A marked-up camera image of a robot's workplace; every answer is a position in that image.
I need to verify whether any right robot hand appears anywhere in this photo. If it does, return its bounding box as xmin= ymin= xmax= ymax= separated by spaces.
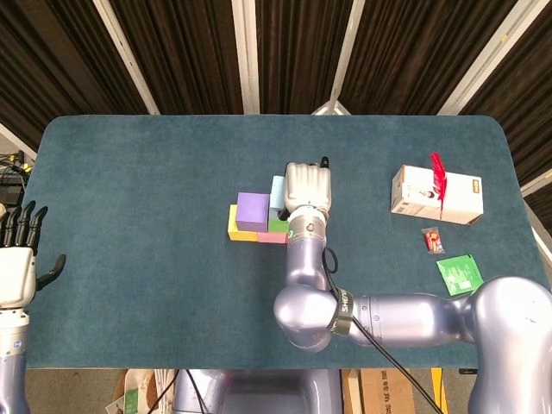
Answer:
xmin=278 ymin=155 xmax=334 ymax=221

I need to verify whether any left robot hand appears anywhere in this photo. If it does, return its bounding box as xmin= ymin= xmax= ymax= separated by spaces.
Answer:
xmin=0 ymin=200 xmax=67 ymax=308

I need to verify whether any light blue foam cube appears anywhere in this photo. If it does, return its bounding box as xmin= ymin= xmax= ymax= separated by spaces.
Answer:
xmin=271 ymin=175 xmax=288 ymax=210

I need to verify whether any green foam cube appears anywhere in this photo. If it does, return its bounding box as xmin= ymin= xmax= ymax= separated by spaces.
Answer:
xmin=267 ymin=208 xmax=291 ymax=234

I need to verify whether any purple foam cube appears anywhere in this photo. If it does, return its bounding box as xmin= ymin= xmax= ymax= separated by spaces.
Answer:
xmin=235 ymin=191 xmax=271 ymax=234

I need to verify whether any yellow foam cube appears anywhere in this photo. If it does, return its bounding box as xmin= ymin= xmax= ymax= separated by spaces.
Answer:
xmin=227 ymin=204 xmax=260 ymax=242

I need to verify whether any black device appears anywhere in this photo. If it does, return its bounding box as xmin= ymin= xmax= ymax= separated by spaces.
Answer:
xmin=0 ymin=184 xmax=25 ymax=206

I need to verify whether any small red packet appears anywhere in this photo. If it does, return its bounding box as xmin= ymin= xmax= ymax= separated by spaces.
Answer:
xmin=421 ymin=227 xmax=447 ymax=255

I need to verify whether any teal felt table cover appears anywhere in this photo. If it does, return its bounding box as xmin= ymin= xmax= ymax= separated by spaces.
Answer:
xmin=15 ymin=114 xmax=540 ymax=371

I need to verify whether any white printed cardboard box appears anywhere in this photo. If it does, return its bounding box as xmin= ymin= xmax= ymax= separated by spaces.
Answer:
xmin=390 ymin=164 xmax=485 ymax=227

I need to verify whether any green packet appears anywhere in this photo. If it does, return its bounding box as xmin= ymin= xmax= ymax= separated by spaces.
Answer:
xmin=436 ymin=254 xmax=486 ymax=298

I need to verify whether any printed paper bag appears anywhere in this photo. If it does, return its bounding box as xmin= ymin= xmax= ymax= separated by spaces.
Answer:
xmin=104 ymin=368 xmax=178 ymax=414

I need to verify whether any dark brown curtain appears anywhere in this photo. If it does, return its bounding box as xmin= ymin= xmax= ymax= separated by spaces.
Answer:
xmin=0 ymin=0 xmax=552 ymax=225

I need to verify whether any blue-grey robot torso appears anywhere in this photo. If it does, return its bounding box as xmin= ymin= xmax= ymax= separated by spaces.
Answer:
xmin=172 ymin=368 xmax=344 ymax=414

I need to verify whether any wooden plank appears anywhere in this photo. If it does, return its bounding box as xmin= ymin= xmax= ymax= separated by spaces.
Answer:
xmin=342 ymin=369 xmax=362 ymax=414

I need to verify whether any brown cardboard box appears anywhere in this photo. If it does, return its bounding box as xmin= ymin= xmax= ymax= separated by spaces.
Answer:
xmin=360 ymin=368 xmax=416 ymax=414

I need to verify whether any yellow strip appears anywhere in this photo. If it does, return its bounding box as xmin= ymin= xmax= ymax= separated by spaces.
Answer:
xmin=430 ymin=367 xmax=448 ymax=414

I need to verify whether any yellow and black cable bundle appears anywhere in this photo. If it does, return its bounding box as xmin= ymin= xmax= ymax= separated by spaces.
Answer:
xmin=0 ymin=150 xmax=34 ymax=179

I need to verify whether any black velcro strap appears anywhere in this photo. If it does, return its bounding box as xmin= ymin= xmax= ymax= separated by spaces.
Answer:
xmin=323 ymin=289 xmax=354 ymax=336

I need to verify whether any white frame beam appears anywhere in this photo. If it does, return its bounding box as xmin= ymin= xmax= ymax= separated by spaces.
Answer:
xmin=519 ymin=171 xmax=552 ymax=198
xmin=0 ymin=122 xmax=39 ymax=161

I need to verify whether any white frame post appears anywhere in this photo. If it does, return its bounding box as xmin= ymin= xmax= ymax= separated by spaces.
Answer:
xmin=437 ymin=0 xmax=534 ymax=116
xmin=92 ymin=0 xmax=160 ymax=116
xmin=231 ymin=0 xmax=260 ymax=116
xmin=310 ymin=0 xmax=367 ymax=116

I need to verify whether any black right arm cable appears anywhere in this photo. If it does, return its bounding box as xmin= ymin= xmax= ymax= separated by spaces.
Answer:
xmin=321 ymin=248 xmax=445 ymax=414

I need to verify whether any black torso cable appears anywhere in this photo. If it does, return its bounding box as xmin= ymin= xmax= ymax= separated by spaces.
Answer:
xmin=185 ymin=368 xmax=208 ymax=414

